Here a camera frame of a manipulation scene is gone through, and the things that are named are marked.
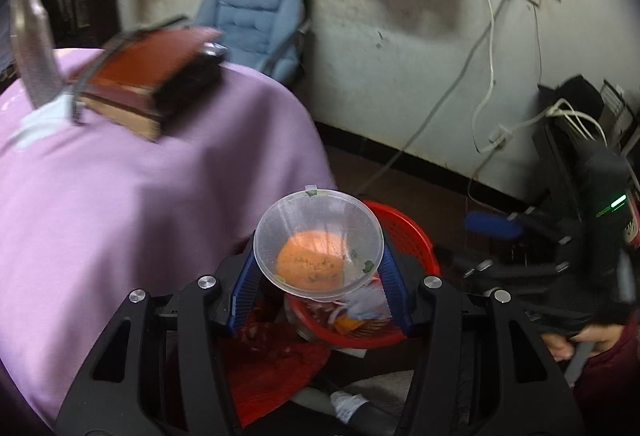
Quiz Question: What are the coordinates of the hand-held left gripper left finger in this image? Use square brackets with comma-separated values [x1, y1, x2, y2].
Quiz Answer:
[56, 241, 263, 436]

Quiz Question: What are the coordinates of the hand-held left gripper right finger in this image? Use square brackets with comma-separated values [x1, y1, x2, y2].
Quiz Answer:
[376, 243, 586, 436]

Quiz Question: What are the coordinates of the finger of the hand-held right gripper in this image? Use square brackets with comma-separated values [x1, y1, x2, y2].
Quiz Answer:
[440, 249, 571, 289]
[462, 210, 581, 247]

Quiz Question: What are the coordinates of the red plastic basket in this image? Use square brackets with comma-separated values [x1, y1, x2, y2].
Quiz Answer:
[285, 200, 442, 349]

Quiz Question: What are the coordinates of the clear plastic cup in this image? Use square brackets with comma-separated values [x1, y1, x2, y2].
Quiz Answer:
[252, 185, 386, 302]

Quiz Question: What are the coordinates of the person's right forearm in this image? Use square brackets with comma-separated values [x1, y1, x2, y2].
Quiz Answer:
[572, 316, 640, 436]

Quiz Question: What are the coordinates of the person's right hand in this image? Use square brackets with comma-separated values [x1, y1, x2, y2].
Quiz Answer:
[542, 321, 626, 362]

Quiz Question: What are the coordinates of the red cloth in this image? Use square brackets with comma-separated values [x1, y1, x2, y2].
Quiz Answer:
[220, 316, 333, 424]

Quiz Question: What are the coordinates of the person's socked foot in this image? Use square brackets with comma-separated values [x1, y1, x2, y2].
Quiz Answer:
[330, 391, 371, 424]

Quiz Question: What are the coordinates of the purple tablecloth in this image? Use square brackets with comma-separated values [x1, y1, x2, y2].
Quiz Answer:
[0, 47, 337, 432]

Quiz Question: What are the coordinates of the black appliance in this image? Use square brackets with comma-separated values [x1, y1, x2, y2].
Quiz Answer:
[532, 75, 640, 217]

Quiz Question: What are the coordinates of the blue padded chair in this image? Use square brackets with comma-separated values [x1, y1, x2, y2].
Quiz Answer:
[192, 0, 317, 84]

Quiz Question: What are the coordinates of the metal bottle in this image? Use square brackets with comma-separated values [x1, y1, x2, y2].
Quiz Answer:
[9, 0, 66, 111]

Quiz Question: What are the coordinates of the white cable bundle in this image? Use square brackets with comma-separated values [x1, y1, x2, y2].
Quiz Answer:
[500, 99, 611, 147]

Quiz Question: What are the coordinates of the grey power cable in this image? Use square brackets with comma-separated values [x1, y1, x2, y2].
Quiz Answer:
[356, 6, 496, 193]

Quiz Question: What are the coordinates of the white power cable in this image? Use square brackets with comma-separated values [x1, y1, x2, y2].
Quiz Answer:
[470, 0, 516, 154]

